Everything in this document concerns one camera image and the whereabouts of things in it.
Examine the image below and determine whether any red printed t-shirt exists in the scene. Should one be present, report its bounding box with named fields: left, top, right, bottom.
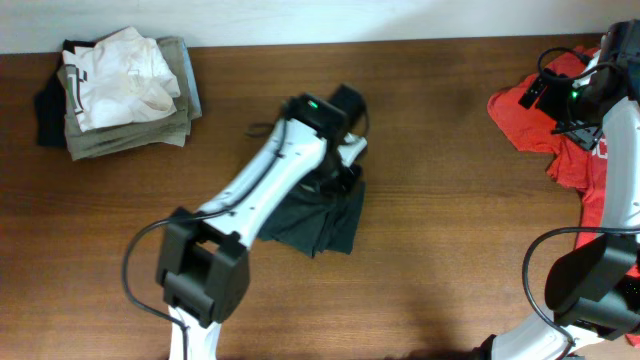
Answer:
left=486, top=45, right=640, bottom=347

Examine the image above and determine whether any dark green t-shirt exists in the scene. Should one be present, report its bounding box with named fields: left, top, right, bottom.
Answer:
left=257, top=164, right=366, bottom=258

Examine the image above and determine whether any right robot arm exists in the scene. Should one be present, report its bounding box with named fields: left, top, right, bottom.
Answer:
left=472, top=20, right=639, bottom=359

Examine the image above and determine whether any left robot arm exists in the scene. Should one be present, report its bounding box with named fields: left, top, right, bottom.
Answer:
left=155, top=84, right=368, bottom=359

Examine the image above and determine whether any light blue folded garment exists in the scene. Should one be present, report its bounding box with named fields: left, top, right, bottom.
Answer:
left=181, top=41, right=202, bottom=120

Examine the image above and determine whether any olive folded garment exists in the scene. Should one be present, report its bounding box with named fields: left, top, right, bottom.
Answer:
left=57, top=37, right=193, bottom=160

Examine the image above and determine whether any white folded shirt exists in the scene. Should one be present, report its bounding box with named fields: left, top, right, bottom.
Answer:
left=62, top=27, right=181, bottom=132

